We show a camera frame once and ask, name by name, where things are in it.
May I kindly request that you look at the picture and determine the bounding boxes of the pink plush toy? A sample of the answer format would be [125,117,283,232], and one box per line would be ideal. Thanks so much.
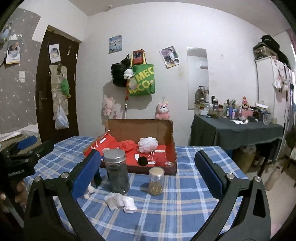
[155,102,170,120]

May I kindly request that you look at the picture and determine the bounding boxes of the blue wall calendar poster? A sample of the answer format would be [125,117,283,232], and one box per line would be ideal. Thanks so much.
[108,35,122,54]

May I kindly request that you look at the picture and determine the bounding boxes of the red knitted pouch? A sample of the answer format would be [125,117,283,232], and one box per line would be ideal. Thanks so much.
[119,140,137,153]

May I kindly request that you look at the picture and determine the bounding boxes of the black square tin box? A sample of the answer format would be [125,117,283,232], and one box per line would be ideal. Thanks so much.
[92,169,102,188]

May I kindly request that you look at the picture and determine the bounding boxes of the small jar gold contents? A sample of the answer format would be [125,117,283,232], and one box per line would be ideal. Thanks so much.
[148,167,165,196]

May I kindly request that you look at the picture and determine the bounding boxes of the green tote bag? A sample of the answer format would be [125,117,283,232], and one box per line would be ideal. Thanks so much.
[126,49,155,96]

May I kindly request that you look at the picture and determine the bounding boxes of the black hanging bag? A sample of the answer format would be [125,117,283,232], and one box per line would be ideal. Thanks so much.
[111,54,130,88]

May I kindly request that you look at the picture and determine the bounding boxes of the blue plaid tablecloth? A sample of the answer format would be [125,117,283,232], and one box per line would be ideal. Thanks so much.
[24,135,249,241]

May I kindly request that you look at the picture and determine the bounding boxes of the black fluffy pom pom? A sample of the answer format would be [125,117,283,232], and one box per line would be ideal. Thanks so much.
[137,156,148,166]

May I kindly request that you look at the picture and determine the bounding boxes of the large jar dark contents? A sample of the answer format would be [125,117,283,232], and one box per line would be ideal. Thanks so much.
[103,149,130,195]

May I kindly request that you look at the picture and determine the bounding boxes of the white sock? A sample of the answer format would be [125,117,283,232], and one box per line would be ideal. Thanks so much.
[123,196,137,214]

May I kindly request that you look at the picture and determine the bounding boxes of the dark wooden door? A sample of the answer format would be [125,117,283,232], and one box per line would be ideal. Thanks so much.
[36,30,79,143]

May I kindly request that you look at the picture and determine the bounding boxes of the white sheer fabric pouch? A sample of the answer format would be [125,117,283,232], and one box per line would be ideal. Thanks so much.
[104,193,125,211]

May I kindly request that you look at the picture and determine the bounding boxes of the plastic bag on door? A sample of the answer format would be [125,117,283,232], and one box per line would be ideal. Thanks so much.
[55,105,69,130]

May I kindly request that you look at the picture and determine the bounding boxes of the photo poster on wall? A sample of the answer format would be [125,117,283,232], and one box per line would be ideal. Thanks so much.
[159,46,181,69]

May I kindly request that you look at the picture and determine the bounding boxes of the red plush bunny toy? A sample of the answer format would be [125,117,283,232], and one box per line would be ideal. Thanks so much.
[154,153,174,167]

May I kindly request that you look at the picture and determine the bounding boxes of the green plush on door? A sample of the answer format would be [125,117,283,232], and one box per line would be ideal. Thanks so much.
[61,78,71,98]

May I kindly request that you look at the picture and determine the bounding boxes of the white refrigerator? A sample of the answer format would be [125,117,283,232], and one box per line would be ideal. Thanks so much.
[255,57,287,126]

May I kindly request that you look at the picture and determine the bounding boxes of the person's left hand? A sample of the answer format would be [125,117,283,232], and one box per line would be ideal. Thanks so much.
[1,180,28,212]

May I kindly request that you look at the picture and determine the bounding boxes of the dark green covered side table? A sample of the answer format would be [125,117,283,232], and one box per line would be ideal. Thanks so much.
[189,115,283,151]

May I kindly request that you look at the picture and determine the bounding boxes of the red paper box liner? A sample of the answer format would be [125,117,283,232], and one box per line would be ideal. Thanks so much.
[83,133,177,167]

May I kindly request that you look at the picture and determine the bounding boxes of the wall mirror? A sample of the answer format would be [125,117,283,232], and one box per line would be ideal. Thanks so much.
[187,47,209,110]

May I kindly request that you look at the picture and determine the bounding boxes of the white mesh bath pouf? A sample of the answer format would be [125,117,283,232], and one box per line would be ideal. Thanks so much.
[137,137,159,153]

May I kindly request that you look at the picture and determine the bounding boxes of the open cardboard box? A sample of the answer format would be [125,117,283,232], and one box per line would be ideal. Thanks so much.
[99,119,177,176]

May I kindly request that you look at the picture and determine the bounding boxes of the small panda plush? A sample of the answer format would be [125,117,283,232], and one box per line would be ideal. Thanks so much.
[123,68,134,80]

